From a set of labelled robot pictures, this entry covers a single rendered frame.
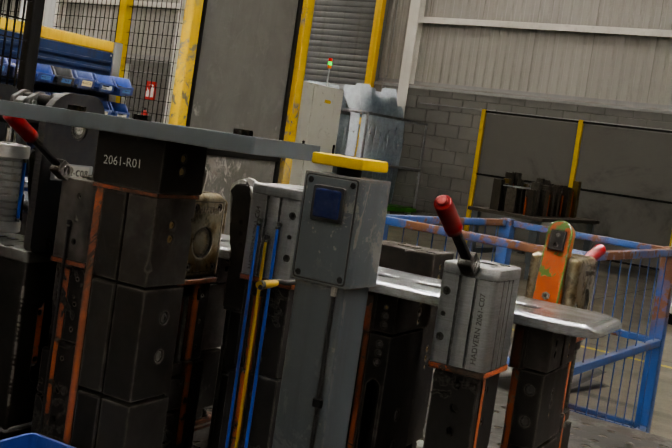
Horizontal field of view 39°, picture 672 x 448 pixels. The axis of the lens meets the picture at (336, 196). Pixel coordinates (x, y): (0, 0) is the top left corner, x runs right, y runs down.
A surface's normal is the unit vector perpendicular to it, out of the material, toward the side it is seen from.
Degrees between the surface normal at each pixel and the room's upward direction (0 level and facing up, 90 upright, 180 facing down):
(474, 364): 90
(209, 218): 90
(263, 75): 90
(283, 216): 90
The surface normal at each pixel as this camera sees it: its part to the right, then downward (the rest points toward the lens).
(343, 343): 0.87, 0.15
